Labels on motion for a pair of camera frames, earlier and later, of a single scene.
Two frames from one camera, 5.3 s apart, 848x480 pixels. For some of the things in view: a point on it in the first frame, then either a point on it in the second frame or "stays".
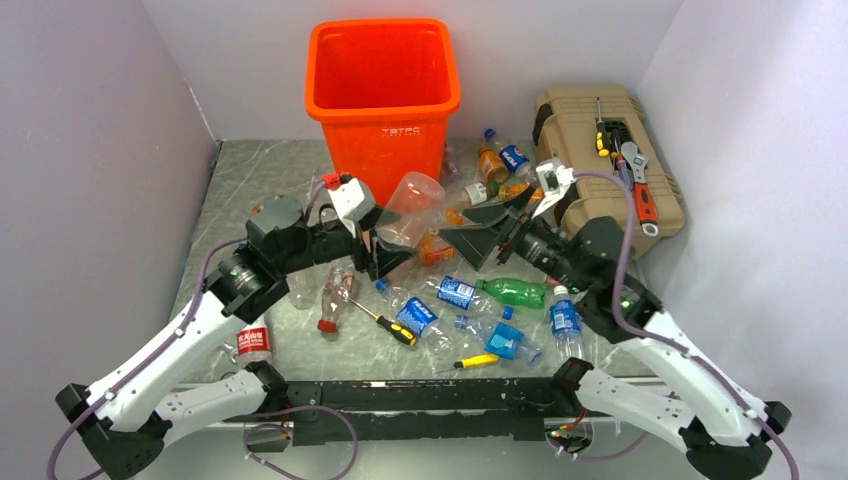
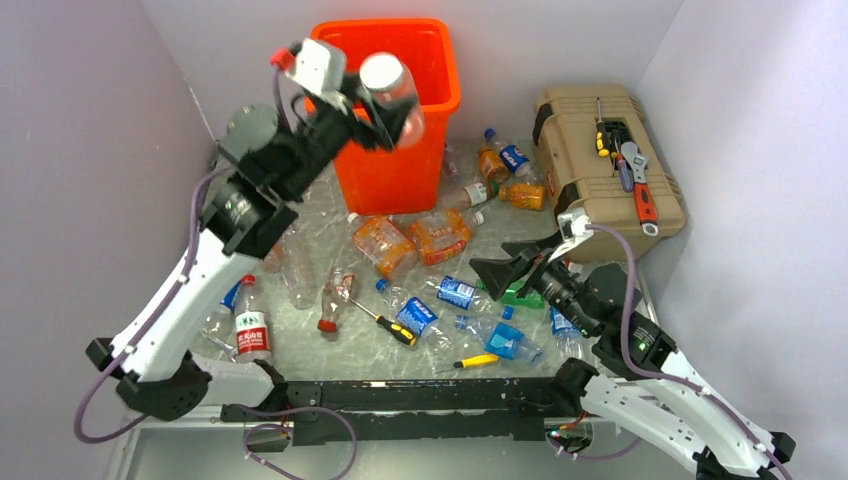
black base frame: (421, 410) stays
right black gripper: (476, 243) → (497, 272)
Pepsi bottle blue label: (415, 317) stays
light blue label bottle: (502, 339) stays
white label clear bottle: (458, 196) stays
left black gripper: (378, 260) → (389, 118)
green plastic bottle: (526, 293) stays
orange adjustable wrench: (645, 207) stays
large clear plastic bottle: (410, 211) → (390, 82)
